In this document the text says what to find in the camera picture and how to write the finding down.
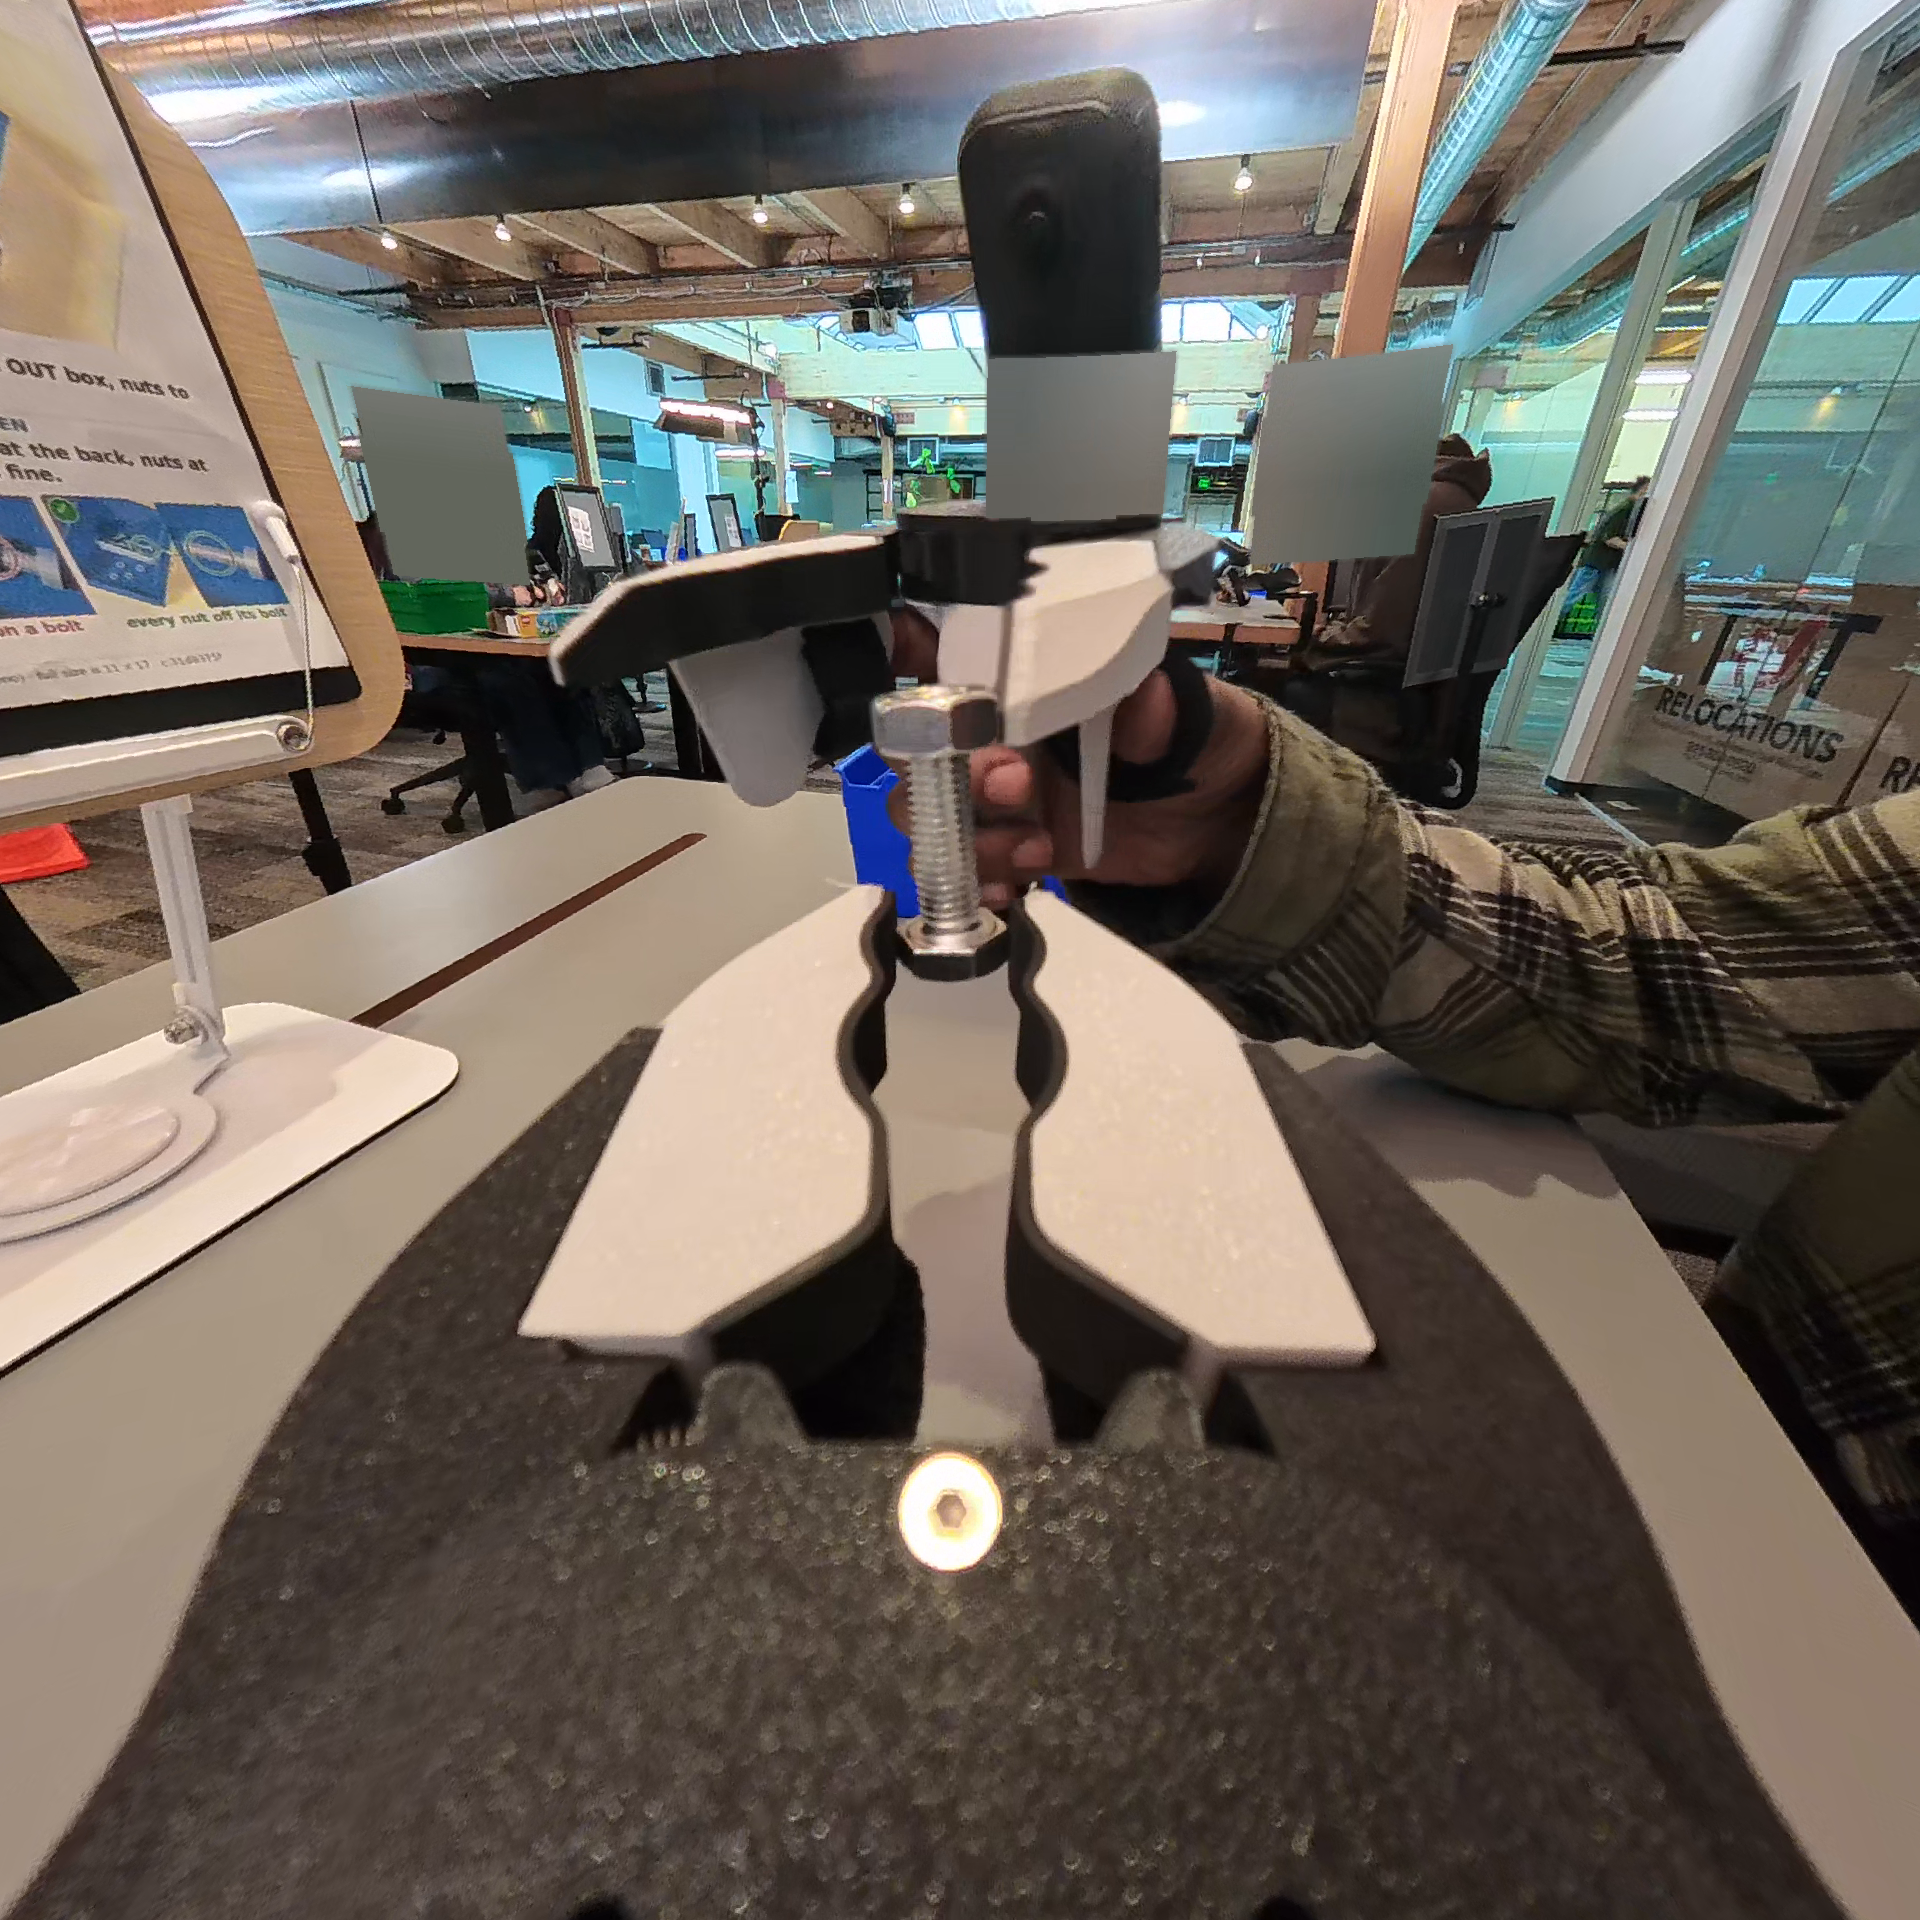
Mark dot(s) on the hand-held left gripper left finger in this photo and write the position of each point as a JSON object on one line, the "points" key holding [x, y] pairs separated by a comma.
{"points": [[720, 1172]]}

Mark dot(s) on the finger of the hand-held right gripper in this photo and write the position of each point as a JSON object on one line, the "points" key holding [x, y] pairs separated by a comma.
{"points": [[720, 574], [1080, 629]]}

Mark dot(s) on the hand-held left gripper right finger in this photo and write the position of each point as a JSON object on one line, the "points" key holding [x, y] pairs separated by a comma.
{"points": [[1185, 1184]]}

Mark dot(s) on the silver hex bolt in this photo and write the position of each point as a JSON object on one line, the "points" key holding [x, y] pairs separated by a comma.
{"points": [[945, 839]]}

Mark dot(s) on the blue divided plastic bin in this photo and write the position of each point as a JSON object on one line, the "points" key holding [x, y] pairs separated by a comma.
{"points": [[869, 827]]}

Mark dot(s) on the person's right hand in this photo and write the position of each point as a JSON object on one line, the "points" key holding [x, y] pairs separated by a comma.
{"points": [[1200, 839]]}

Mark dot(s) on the desk monitor showing document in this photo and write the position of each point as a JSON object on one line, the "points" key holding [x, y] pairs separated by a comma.
{"points": [[588, 524], [726, 523]]}

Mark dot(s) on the studio light panel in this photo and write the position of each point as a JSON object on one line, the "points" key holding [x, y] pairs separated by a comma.
{"points": [[705, 422]]}

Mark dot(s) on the colourful toy box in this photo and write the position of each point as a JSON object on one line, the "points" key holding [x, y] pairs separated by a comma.
{"points": [[548, 621]]}

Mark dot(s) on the long wooden desk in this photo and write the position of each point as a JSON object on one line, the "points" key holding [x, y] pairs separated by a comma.
{"points": [[481, 645]]}

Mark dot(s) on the green plastic bin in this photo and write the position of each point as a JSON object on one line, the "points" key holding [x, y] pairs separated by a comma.
{"points": [[436, 605]]}

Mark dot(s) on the white tablet stand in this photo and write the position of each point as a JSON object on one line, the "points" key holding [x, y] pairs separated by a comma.
{"points": [[329, 1095]]}

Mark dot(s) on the black monitor on stand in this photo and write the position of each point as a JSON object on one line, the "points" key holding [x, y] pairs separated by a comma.
{"points": [[1477, 592]]}

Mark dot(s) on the person's plaid shirt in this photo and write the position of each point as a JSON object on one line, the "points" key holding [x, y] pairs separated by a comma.
{"points": [[1845, 1291]]}

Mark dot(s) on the printed cardboard moving box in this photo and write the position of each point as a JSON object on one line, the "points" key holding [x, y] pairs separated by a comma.
{"points": [[1756, 720], [1883, 773]]}

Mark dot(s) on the orange traffic cone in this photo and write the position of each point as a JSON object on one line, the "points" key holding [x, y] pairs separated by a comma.
{"points": [[38, 855]]}

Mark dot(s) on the wooden support post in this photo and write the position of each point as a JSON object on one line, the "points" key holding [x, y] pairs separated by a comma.
{"points": [[1396, 182]]}

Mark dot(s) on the silver ventilation duct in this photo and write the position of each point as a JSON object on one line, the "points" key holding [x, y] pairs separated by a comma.
{"points": [[525, 45]]}

